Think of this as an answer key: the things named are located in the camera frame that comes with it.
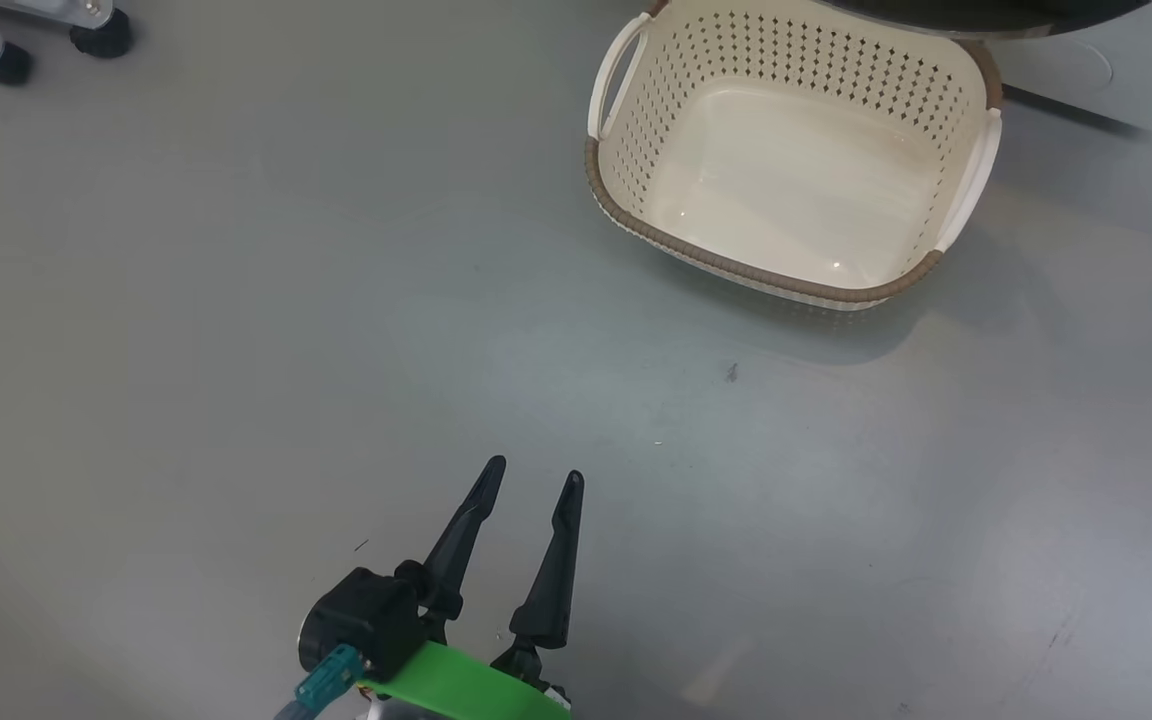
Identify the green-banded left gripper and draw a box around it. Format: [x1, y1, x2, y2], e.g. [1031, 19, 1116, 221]
[354, 455, 586, 720]

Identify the round glass washing machine door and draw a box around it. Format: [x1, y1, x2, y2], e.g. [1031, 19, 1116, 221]
[816, 0, 1152, 39]

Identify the cream perforated laundry basket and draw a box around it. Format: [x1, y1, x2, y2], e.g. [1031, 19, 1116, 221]
[584, 0, 1004, 313]

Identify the white front-load washing machine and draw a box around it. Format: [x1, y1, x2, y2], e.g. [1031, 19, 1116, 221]
[976, 0, 1152, 131]

